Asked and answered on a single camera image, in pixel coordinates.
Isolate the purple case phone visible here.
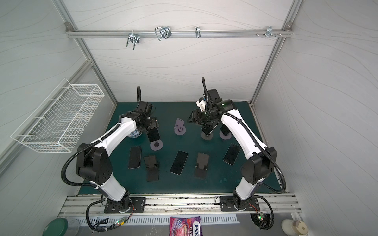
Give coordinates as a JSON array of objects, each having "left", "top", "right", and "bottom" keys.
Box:
[
  {"left": 128, "top": 146, "right": 142, "bottom": 169},
  {"left": 147, "top": 128, "right": 160, "bottom": 143}
]

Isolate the dark phone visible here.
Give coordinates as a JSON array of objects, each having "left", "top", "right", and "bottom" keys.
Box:
[{"left": 220, "top": 124, "right": 230, "bottom": 136}]

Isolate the silver phone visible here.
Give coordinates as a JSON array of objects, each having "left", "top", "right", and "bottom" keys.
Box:
[{"left": 201, "top": 122, "right": 219, "bottom": 136}]

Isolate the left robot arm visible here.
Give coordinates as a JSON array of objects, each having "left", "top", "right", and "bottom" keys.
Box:
[{"left": 61, "top": 88, "right": 160, "bottom": 233}]

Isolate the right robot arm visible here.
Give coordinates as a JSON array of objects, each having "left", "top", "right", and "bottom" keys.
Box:
[{"left": 188, "top": 78, "right": 286, "bottom": 230}]

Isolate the purple round stand centre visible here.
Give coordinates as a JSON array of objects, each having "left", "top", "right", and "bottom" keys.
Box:
[{"left": 174, "top": 118, "right": 186, "bottom": 135}]

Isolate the purple round stand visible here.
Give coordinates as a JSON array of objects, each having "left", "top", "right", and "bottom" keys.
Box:
[
  {"left": 150, "top": 140, "right": 163, "bottom": 151},
  {"left": 174, "top": 118, "right": 186, "bottom": 135},
  {"left": 219, "top": 131, "right": 232, "bottom": 140}
]

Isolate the grey round stand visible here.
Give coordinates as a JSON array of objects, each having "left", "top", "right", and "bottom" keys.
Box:
[{"left": 201, "top": 132, "right": 214, "bottom": 141}]

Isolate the purple round stand left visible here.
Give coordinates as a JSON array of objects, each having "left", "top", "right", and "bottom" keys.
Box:
[{"left": 150, "top": 140, "right": 163, "bottom": 151}]

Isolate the purple round stand right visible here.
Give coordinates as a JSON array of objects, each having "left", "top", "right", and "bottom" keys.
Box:
[{"left": 219, "top": 131, "right": 232, "bottom": 140}]

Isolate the black folding stand right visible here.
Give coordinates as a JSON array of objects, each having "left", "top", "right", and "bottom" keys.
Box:
[{"left": 194, "top": 153, "right": 210, "bottom": 180}]

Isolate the blue white ceramic bowl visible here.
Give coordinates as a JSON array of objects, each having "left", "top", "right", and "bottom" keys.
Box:
[{"left": 128, "top": 130, "right": 142, "bottom": 139}]

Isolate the pink candy bag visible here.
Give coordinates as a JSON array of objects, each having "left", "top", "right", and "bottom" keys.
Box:
[{"left": 169, "top": 216, "right": 203, "bottom": 236}]

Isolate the aluminium top crossbar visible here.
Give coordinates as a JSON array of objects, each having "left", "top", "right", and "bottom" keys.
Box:
[{"left": 64, "top": 22, "right": 293, "bottom": 40}]

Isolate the green lid container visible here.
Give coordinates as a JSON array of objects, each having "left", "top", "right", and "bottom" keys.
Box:
[{"left": 42, "top": 218, "right": 69, "bottom": 236}]

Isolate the white tape roll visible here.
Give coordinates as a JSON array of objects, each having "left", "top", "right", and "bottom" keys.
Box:
[{"left": 281, "top": 219, "right": 309, "bottom": 236}]

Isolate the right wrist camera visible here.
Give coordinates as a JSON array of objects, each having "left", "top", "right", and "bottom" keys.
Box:
[{"left": 196, "top": 97, "right": 206, "bottom": 112}]

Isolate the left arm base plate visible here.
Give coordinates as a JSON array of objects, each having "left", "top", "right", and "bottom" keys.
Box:
[{"left": 104, "top": 197, "right": 146, "bottom": 214}]

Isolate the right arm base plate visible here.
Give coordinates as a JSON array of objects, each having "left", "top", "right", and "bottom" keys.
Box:
[{"left": 216, "top": 195, "right": 260, "bottom": 212}]

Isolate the white wire basket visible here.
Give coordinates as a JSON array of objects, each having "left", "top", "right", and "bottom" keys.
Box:
[{"left": 11, "top": 79, "right": 104, "bottom": 153}]

